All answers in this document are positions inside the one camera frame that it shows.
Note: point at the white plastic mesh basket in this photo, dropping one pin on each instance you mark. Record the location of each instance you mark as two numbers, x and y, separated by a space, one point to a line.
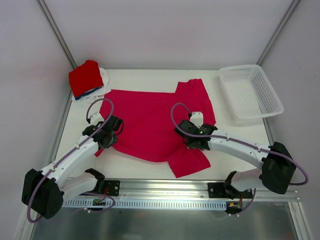
249 93

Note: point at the folded red t-shirt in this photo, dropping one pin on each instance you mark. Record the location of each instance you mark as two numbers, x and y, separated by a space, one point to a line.
85 77

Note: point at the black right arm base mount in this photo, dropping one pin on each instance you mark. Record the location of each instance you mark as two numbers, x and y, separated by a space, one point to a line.
218 190

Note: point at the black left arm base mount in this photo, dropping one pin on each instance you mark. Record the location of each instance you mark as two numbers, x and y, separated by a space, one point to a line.
111 188

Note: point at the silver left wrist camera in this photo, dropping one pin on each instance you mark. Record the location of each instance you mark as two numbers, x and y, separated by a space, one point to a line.
95 118

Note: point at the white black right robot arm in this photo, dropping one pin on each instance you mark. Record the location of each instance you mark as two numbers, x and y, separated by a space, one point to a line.
273 166

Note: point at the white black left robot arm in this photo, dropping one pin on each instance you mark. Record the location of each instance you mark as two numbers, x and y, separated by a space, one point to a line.
46 190

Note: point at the folded blue t-shirt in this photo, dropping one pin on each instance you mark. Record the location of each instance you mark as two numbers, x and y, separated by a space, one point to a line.
87 93

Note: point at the aluminium mounting rail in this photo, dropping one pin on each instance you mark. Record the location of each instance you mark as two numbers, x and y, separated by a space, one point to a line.
157 189

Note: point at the crimson pink t-shirt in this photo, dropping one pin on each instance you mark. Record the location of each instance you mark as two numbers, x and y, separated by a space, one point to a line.
149 128

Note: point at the white slotted cable duct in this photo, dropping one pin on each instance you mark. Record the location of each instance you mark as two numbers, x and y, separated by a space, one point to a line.
95 203

